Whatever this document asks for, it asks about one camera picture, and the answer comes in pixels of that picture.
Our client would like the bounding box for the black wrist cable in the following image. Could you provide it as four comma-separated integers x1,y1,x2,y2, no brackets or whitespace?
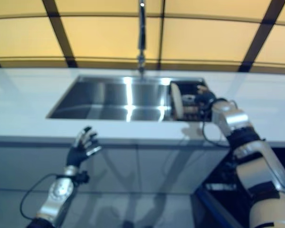
20,173,60,220
202,99,238,145

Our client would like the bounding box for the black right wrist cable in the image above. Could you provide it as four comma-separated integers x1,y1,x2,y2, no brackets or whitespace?
202,99,238,145

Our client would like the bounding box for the stainless steel sink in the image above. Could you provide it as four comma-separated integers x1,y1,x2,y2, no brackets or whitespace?
46,75,213,122

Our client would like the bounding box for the chrome gooseneck kitchen faucet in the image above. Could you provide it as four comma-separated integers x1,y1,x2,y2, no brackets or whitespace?
135,0,148,76

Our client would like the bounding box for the black wire dish rack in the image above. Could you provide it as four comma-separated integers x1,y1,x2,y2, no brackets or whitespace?
169,80,213,122

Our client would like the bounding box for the cream ceramic plate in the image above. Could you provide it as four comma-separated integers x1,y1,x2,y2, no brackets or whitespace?
170,83,184,120

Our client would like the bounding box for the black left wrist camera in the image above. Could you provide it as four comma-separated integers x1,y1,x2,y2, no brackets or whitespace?
73,171,90,183

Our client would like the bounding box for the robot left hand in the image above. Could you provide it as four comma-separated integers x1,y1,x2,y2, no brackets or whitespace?
66,126,102,167

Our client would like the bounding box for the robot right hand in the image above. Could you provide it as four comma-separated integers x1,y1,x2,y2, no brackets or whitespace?
194,85,217,110

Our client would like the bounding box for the grey cabinet door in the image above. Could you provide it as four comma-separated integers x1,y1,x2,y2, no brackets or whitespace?
135,142,230,196
49,140,138,193
0,140,69,190

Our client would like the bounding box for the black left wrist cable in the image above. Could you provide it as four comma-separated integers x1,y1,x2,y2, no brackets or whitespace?
20,173,60,220

